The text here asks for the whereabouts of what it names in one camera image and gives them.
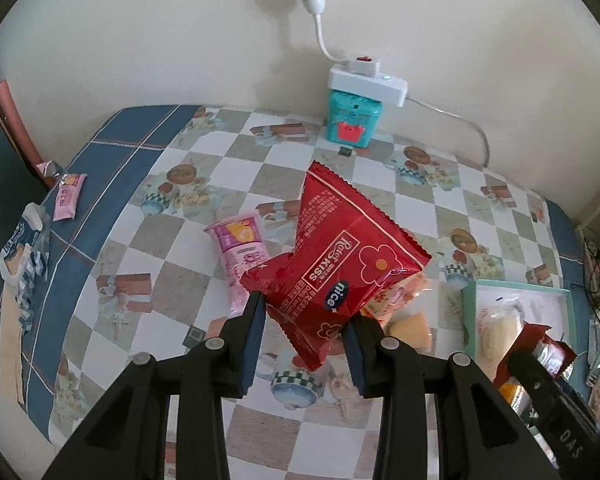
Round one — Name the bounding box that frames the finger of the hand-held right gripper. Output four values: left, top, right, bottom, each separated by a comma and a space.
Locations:
505, 350, 557, 403

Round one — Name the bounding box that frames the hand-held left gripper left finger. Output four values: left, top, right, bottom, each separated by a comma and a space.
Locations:
42, 291, 267, 480

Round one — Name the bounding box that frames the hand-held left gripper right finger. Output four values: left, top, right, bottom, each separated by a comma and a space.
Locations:
342, 316, 561, 480

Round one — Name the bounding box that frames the yellow orange snack packet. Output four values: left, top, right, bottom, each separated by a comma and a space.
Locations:
499, 381, 527, 415

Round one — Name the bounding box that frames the red milk-print snack packet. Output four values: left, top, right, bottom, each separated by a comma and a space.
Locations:
494, 322, 577, 387

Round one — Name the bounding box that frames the teal-rimmed white tray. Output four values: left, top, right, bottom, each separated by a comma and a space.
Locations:
461, 280, 578, 456

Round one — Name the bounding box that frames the red flower-print snack packet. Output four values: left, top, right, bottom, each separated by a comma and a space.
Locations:
240, 160, 433, 373

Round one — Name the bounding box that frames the clear-wrapped round cake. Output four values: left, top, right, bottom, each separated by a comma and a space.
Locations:
474, 299, 527, 382

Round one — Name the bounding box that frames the yellow jelly cup orange lid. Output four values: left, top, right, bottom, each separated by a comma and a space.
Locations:
382, 310, 437, 354

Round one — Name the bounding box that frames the small black framed card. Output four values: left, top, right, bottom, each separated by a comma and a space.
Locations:
182, 324, 207, 349

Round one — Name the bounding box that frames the large orange beige snack bag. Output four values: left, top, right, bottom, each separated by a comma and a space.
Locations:
359, 269, 429, 322

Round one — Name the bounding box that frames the pink snack packet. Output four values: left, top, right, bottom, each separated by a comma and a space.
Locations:
203, 211, 269, 319

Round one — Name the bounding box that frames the checked patterned tablecloth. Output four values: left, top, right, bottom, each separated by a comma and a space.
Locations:
0, 104, 590, 480

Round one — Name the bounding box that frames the small pink snack bar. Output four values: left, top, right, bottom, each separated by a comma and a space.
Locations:
53, 173, 89, 222

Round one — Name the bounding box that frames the teal box with red label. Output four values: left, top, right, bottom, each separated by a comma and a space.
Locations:
325, 87, 382, 151

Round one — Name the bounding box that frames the white blue plastic bag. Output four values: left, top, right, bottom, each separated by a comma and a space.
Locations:
0, 203, 52, 335

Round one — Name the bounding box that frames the white power strip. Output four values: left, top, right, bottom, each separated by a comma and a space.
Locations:
328, 64, 409, 109

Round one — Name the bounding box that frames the white power strip cable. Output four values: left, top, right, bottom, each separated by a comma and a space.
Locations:
404, 94, 492, 167

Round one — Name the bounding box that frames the white plug with red switch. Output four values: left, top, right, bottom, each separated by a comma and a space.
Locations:
343, 55, 382, 77

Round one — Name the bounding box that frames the white socket cord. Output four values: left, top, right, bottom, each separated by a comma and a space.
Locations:
313, 12, 352, 64

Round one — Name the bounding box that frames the reddish brown wooden frame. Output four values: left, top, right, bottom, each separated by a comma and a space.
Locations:
0, 80, 47, 192

